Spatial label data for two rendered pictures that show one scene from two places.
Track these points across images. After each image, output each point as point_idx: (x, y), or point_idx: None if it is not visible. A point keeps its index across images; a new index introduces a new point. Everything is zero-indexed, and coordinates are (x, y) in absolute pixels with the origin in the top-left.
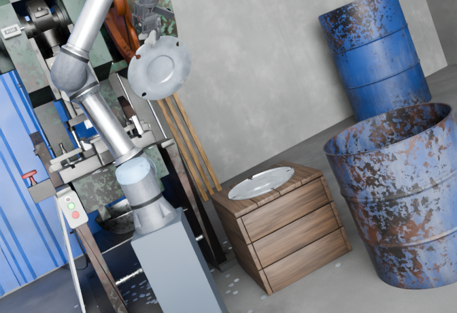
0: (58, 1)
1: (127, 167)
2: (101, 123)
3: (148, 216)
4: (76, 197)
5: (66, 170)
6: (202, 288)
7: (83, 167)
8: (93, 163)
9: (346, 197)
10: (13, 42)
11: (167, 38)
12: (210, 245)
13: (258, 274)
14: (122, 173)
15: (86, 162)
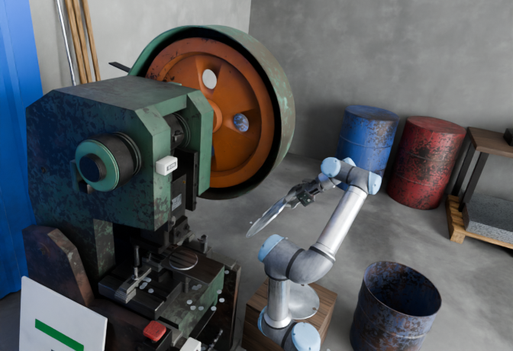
0: (185, 120)
1: (311, 340)
2: (286, 297)
3: None
4: (200, 346)
5: (160, 306)
6: None
7: (170, 297)
8: (177, 291)
9: (384, 330)
10: (159, 175)
11: None
12: (230, 338)
13: None
14: (311, 349)
15: (174, 291)
